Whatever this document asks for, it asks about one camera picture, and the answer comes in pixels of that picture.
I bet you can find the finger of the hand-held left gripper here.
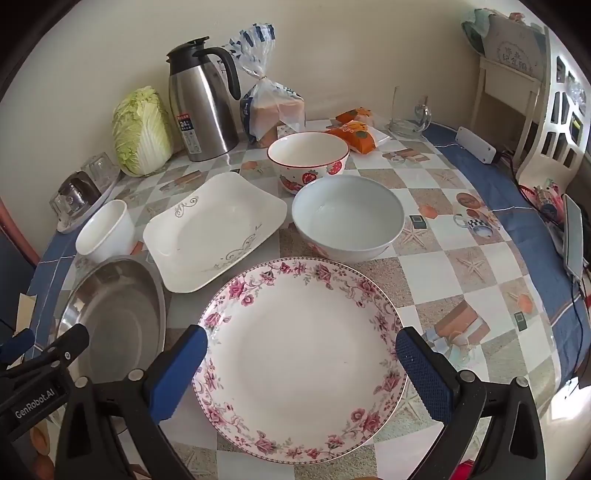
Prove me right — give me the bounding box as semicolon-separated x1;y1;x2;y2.
0;329;37;367
7;323;90;384

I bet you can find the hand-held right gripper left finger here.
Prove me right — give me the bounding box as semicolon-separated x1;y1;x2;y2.
54;324;208;480

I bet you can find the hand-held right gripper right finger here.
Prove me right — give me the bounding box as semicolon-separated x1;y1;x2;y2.
394;325;559;480

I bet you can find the stainless steel basin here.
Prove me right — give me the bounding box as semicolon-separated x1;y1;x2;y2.
54;255;167;435

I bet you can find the pink floral round plate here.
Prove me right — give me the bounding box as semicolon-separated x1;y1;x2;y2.
191;257;409;465

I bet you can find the light blue bowl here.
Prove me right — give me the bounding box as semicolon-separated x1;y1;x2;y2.
291;174;406;264

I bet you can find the red-rimmed white bowl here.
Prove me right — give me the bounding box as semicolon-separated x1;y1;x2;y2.
267;131;350;195

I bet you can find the person's left hand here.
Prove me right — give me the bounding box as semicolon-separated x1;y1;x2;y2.
28;422;58;480

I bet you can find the small white cup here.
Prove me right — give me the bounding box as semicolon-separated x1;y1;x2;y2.
75;199;136;265

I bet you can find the white oval tray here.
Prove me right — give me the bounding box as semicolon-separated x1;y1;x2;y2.
55;157;122;234

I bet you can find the square white plate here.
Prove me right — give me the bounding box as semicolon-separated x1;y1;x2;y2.
142;172;288;294

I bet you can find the clear glass tumbler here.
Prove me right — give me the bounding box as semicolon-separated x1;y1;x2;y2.
48;189;77;220
81;151;122;183

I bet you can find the white phone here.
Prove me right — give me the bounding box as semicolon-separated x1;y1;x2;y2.
560;194;585;281

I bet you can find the napa cabbage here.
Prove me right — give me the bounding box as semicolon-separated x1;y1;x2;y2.
112;88;174;177

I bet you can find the white power strip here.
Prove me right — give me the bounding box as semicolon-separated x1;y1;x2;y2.
455;127;502;163

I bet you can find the white plastic chair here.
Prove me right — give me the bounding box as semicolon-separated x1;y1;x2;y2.
515;25;591;185

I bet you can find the clear glass mug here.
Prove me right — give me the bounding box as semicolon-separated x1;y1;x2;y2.
388;85;433;138

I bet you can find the orange snack packet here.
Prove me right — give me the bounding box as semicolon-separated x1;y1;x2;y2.
335;106;375;126
323;119;391;154

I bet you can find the stainless steel thermos jug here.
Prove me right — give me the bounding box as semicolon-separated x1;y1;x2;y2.
166;38;242;162

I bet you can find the sliced bread bag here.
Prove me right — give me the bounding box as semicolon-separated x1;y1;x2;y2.
223;23;306;148

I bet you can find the white wooden chair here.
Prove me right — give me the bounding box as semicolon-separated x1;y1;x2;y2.
471;55;542;162

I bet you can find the teal cloth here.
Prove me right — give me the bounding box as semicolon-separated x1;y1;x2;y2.
462;9;492;54

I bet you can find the glass teapot dark handle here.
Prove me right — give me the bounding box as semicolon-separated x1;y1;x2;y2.
59;171;100;210

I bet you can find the black cable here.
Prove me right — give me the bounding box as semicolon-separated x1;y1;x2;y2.
570;272;591;384

